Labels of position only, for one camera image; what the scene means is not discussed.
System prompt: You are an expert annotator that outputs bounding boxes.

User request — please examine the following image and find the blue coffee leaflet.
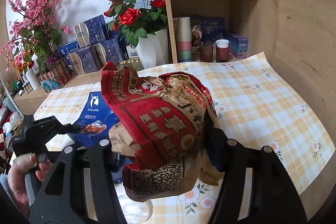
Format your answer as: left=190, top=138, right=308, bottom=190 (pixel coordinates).
left=68, top=92, right=119, bottom=148

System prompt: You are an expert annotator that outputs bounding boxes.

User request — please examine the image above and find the red brown paper food bag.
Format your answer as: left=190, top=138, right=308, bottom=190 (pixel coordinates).
left=101, top=63, right=224, bottom=202

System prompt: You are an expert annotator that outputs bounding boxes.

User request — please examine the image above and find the person's left hand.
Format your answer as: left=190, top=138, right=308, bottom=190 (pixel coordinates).
left=7, top=153, right=53, bottom=218

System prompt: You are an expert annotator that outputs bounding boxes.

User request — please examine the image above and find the white bottle vase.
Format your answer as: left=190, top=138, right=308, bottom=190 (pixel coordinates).
left=25, top=69, right=41, bottom=90

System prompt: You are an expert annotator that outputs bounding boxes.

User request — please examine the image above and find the striped flower basket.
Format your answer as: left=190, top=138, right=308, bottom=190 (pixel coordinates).
left=38, top=58, right=72, bottom=93

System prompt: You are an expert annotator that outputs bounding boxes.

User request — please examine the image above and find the orange flower bunch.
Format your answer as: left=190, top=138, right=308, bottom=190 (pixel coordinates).
left=13, top=49, right=34, bottom=73

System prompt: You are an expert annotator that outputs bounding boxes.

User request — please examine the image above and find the yellow plaid floral tablecloth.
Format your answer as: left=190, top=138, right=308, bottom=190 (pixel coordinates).
left=34, top=52, right=335, bottom=223

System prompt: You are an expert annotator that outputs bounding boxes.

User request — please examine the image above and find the blue gold gift box left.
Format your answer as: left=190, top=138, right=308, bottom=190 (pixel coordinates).
left=68, top=46, right=101, bottom=75

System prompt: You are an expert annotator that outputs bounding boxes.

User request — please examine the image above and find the blue gold gift box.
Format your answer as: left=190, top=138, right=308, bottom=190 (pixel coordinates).
left=68, top=46, right=101, bottom=75
left=73, top=15, right=108, bottom=48
left=94, top=38, right=124, bottom=67

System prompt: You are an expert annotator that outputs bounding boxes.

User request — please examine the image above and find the blue gold gift box right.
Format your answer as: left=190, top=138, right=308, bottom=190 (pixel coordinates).
left=94, top=38, right=124, bottom=67

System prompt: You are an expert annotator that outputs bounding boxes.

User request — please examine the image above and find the blue gold gift box upper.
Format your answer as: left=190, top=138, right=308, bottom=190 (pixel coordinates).
left=73, top=15, right=108, bottom=48

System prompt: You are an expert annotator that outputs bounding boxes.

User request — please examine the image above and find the white blue medicine box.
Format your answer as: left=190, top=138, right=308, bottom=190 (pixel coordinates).
left=126, top=44, right=138, bottom=59

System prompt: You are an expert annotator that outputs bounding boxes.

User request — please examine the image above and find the pink blossom flower arrangement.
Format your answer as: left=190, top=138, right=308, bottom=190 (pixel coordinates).
left=1, top=0, right=71, bottom=74

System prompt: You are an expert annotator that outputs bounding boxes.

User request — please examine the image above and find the purple small box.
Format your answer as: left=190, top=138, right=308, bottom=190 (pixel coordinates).
left=227, top=34, right=249, bottom=59

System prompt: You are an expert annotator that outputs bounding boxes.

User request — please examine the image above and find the red cup white lid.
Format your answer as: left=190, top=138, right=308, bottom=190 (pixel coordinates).
left=215, top=39, right=229, bottom=63

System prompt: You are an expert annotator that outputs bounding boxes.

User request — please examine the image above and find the white flower vase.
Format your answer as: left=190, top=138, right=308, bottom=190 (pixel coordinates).
left=135, top=29, right=169, bottom=69

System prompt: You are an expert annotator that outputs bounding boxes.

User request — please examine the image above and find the dark brown cup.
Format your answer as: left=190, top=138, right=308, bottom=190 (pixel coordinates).
left=199, top=43, right=213, bottom=63

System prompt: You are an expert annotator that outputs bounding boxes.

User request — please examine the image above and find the red rose bouquet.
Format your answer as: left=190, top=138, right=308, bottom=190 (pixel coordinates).
left=104, top=0, right=168, bottom=47

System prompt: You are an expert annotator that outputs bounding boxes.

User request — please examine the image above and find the stack of paper cups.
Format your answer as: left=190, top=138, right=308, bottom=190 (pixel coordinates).
left=176, top=16, right=191, bottom=62

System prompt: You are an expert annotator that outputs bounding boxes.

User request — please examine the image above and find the wooden shelf unit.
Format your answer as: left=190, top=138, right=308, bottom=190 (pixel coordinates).
left=158, top=0, right=279, bottom=64

